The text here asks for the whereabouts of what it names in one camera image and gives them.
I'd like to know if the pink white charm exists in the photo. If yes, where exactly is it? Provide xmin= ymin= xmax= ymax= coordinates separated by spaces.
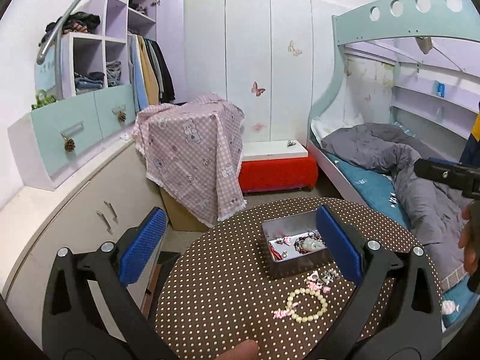
xmin=305 ymin=271 xmax=334 ymax=294

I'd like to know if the cream bead bracelet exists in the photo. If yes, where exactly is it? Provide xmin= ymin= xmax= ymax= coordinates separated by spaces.
xmin=285 ymin=287 xmax=330 ymax=324

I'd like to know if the small pink bow clip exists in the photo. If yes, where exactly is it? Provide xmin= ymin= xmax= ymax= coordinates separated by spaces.
xmin=273 ymin=301 xmax=299 ymax=320

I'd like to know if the person's right hand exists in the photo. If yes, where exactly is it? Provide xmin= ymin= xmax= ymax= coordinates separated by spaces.
xmin=458 ymin=201 xmax=479 ymax=275

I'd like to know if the person's left hand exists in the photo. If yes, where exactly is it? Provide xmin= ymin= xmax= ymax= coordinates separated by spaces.
xmin=216 ymin=340 xmax=260 ymax=360

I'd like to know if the teal bed sheet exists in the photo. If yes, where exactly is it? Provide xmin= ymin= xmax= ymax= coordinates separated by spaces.
xmin=320 ymin=150 xmax=479 ymax=330

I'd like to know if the grey duvet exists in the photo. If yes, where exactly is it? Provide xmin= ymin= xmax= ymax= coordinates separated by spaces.
xmin=320 ymin=123 xmax=470 ymax=291

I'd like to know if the white low cabinet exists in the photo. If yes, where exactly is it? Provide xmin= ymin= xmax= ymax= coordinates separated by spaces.
xmin=1 ymin=140 xmax=163 ymax=345

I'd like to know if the dark metal storage box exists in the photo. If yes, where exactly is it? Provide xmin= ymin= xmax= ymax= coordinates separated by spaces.
xmin=261 ymin=211 xmax=334 ymax=280

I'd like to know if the brown polka dot tablecloth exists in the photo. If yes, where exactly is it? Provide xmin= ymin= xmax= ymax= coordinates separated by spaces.
xmin=155 ymin=197 xmax=426 ymax=359

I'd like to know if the red storage ottoman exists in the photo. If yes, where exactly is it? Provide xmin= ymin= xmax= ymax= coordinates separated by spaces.
xmin=239 ymin=155 xmax=318 ymax=194

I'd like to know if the white ottoman lid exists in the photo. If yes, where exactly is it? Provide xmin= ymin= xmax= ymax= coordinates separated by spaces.
xmin=242 ymin=140 xmax=308 ymax=162

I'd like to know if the pink checked bear cloth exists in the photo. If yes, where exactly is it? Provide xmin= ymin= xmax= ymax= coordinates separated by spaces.
xmin=133 ymin=94 xmax=247 ymax=228

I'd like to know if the folded jeans stack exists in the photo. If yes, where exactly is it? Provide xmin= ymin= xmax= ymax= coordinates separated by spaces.
xmin=74 ymin=72 xmax=105 ymax=94

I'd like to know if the mint drawer shelf unit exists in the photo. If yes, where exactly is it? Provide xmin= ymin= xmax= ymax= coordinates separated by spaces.
xmin=7 ymin=0 xmax=156 ymax=191

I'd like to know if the hanging clothes row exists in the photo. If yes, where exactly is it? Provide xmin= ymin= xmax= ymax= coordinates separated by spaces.
xmin=127 ymin=33 xmax=176 ymax=112

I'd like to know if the mint bunk bed frame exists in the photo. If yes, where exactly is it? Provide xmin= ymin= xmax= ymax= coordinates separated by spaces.
xmin=306 ymin=0 xmax=480 ymax=211

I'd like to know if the silver curved rail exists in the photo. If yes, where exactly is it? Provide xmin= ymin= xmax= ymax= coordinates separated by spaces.
xmin=36 ymin=0 xmax=101 ymax=65

